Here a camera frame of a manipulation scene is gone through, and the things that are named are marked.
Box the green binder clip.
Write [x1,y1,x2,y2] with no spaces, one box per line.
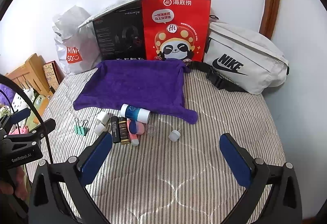
[74,117,89,136]

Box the white round plug adapter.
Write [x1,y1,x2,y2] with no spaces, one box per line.
[94,123,106,136]

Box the black gold lipstick box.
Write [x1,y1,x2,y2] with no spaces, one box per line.
[118,117,130,145]

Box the pink white tube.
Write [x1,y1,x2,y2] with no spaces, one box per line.
[127,119,139,147]

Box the white square charger plug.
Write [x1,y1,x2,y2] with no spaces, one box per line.
[96,111,110,125]

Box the small white night light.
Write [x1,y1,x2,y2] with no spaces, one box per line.
[168,130,181,142]

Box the clear plastic cap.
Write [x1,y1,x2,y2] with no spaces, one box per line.
[146,124,156,136]

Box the blue white cylinder bottle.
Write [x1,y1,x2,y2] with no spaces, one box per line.
[120,104,150,124]

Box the black lighter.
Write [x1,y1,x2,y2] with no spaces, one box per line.
[111,116,121,144]

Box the person's left hand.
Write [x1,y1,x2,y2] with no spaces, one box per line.
[0,165,28,201]

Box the purple plush toy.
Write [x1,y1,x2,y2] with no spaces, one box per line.
[0,84,16,106]

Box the wooden furniture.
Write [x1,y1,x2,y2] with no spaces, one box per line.
[5,54,54,116]

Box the patterned brown box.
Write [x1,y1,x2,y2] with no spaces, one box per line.
[42,61,63,91]

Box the white Miniso plastic bag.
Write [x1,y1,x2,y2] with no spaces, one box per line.
[53,6,101,75]

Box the white Nike waist bag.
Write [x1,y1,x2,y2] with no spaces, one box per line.
[189,20,289,95]

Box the purple towel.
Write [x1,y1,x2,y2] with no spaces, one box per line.
[73,59,198,124]

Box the black headset box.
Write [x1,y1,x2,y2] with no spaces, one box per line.
[78,0,146,60]

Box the red panda paper bag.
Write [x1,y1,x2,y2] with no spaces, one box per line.
[141,0,211,62]

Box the black cable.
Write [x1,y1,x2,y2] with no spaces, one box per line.
[0,74,54,166]

